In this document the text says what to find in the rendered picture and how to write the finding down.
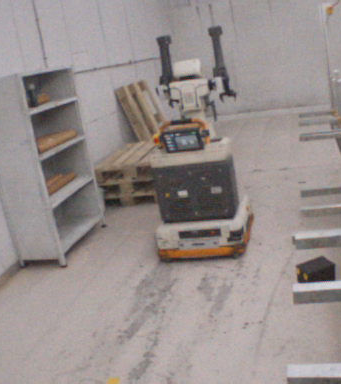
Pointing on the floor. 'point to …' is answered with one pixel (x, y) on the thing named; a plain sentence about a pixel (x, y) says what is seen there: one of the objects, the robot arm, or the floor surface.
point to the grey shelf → (66, 226)
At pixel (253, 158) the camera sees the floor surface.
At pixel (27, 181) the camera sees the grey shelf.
